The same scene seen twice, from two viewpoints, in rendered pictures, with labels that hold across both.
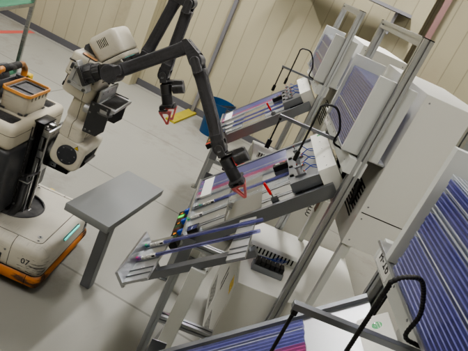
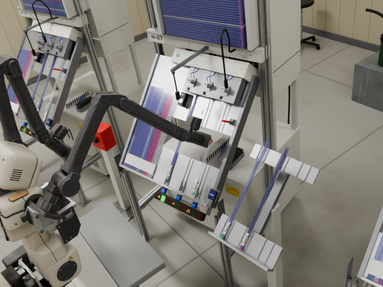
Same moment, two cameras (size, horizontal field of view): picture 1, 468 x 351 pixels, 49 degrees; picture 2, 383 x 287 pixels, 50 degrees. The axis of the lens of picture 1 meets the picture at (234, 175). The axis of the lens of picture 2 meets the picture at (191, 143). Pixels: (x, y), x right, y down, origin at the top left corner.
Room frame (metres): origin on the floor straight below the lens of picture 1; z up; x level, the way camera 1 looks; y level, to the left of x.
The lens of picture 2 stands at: (0.85, 1.08, 2.23)
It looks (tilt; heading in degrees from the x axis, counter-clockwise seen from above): 36 degrees down; 321
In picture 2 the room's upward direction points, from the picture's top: 10 degrees counter-clockwise
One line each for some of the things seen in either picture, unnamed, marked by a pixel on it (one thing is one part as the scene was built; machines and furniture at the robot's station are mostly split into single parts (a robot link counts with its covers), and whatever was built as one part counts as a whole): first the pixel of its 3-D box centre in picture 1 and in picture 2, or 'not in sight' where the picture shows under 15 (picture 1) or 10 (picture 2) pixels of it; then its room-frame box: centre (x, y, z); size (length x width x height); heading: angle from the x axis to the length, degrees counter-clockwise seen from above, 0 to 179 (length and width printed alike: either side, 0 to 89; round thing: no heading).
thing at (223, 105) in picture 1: (218, 118); not in sight; (5.70, 0.45, 0.22); 0.37 x 0.34 x 0.44; 89
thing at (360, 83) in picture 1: (361, 107); (206, 11); (2.33, -0.39, 1.52); 0.51 x 0.13 x 0.27; 5
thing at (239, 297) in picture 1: (273, 311); (232, 173); (2.40, -0.51, 0.31); 0.70 x 0.65 x 0.62; 5
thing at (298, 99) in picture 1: (269, 157); (73, 98); (3.82, -0.20, 0.66); 1.01 x 0.73 x 1.31; 95
